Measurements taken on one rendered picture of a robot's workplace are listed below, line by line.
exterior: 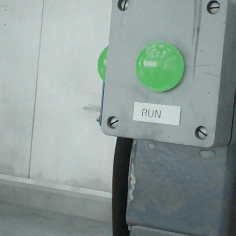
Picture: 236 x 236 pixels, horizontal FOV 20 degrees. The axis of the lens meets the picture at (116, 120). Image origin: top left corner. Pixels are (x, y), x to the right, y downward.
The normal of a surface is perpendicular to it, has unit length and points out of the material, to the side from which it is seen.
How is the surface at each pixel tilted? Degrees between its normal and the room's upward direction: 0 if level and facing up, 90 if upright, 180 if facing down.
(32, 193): 90
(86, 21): 90
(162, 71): 99
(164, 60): 81
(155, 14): 90
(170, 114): 90
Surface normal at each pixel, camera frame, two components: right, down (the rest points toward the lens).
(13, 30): -0.44, 0.00
